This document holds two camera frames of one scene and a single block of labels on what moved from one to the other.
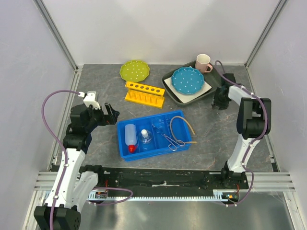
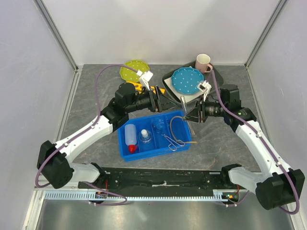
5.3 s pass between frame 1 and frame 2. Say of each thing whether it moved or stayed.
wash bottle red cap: stayed
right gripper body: moved
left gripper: moved
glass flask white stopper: stayed
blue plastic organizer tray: stayed
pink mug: stayed
